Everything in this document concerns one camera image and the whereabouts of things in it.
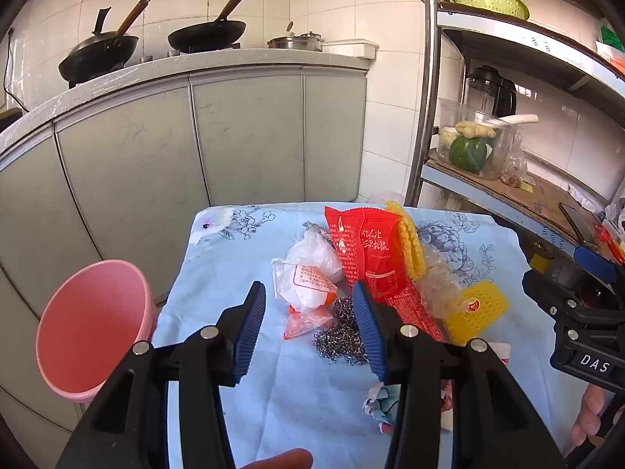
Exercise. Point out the blue floral cloth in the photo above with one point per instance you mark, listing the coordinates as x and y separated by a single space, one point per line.
293 400

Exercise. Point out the green white packet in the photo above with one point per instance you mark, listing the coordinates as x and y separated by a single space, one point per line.
610 44

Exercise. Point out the green squash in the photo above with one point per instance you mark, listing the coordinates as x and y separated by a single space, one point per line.
464 154

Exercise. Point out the speckled stone countertop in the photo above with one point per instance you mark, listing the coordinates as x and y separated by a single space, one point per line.
244 58

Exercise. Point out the green plastic basket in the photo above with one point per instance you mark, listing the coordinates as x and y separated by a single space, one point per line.
488 0

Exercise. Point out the pink plastic bucket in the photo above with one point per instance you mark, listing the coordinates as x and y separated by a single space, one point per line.
88 327

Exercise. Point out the white pink plastic bag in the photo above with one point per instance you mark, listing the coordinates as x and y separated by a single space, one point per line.
500 354

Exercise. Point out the white radish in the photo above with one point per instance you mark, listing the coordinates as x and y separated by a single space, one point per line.
522 118

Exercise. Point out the person's left hand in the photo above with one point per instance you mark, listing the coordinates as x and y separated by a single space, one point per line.
283 460

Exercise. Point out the red plastic tool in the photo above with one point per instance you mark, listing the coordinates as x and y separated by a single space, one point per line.
605 237

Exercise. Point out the black spatula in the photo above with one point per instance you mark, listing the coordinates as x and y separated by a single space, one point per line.
102 19

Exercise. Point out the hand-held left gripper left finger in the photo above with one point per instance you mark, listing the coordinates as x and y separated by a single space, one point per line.
249 332

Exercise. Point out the black electric cooker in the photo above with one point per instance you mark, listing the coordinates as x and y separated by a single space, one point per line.
10 119

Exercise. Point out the steel wool scrubber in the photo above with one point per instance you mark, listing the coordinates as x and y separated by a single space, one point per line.
337 332

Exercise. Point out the ginger root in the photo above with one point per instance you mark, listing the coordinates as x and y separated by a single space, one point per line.
471 129

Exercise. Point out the floral wrapper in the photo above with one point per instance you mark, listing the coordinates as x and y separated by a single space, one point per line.
381 405

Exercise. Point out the white plastic tray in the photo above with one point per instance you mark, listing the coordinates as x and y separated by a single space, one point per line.
349 48

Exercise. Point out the cardboard sheet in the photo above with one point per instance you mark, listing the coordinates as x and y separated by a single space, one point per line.
537 195

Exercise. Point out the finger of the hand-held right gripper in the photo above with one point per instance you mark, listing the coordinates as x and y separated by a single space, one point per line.
547 286
593 261

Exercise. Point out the black wok with spatula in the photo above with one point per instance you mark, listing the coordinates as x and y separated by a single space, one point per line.
97 56

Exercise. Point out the red snack packet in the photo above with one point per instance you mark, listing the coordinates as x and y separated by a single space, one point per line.
376 264

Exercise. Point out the yellow corrugated plastic sheet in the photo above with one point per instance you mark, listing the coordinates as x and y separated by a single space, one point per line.
412 249

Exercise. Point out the white labelled plastic bag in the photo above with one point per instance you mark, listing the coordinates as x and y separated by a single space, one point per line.
307 264

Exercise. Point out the grey kitchen cabinet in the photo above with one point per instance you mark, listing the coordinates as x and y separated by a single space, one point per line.
146 156

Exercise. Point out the clear plastic container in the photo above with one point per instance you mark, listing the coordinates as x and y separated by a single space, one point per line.
503 156

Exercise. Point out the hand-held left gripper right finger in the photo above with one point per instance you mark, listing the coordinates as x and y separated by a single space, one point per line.
368 337

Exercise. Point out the clear bag of food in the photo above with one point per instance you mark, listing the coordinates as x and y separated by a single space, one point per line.
515 171

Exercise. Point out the black blender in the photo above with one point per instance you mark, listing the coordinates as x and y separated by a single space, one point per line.
488 88

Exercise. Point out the person's right hand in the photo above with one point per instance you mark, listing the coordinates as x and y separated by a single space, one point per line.
591 415

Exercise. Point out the yellow mesh sponge packet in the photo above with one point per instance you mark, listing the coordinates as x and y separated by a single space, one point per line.
483 308

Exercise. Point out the metal storage rack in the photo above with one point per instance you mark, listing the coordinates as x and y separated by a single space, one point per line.
512 39

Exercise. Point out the steel pot with lid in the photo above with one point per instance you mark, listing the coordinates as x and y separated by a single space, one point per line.
293 43

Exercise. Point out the clear bubble wrap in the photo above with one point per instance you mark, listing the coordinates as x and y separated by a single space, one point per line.
439 283

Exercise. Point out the orange translucent packet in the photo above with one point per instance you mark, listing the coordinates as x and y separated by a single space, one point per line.
305 325

